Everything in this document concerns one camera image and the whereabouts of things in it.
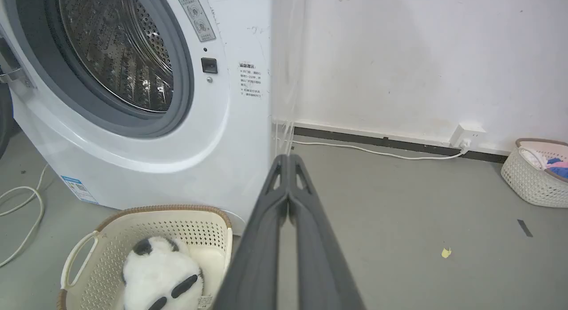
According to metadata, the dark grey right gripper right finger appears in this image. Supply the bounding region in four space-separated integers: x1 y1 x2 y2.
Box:
288 154 366 310

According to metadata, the white power cable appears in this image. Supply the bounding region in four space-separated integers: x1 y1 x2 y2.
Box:
291 139 471 161

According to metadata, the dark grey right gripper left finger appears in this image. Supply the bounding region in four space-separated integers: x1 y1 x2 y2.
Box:
212 154 290 310

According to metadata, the white front-load washing machine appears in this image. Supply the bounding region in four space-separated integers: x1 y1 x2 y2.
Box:
0 0 294 235

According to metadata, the washing machine door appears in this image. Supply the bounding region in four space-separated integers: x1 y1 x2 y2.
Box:
0 21 36 159

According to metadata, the white woven laundry basket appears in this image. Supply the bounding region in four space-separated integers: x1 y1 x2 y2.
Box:
501 138 568 208

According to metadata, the white wall power socket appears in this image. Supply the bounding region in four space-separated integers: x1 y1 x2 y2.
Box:
450 124 486 149

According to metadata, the white hose on floor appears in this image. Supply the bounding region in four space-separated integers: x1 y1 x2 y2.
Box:
0 163 49 268

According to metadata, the clothes pile in basket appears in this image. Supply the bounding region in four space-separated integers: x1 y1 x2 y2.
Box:
520 148 568 179

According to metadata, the black and white panda plush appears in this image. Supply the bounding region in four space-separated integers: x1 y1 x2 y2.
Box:
122 236 205 310

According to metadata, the cream laundry basket with handle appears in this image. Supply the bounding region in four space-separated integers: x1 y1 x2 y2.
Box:
56 205 233 310

